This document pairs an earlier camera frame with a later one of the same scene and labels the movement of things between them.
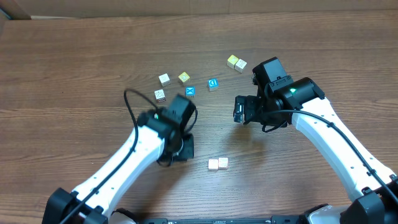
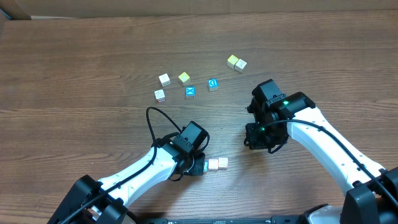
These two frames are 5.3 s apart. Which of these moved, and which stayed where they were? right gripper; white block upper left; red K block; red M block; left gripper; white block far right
Moved: right gripper; left gripper
Stayed: red K block; white block far right; red M block; white block upper left
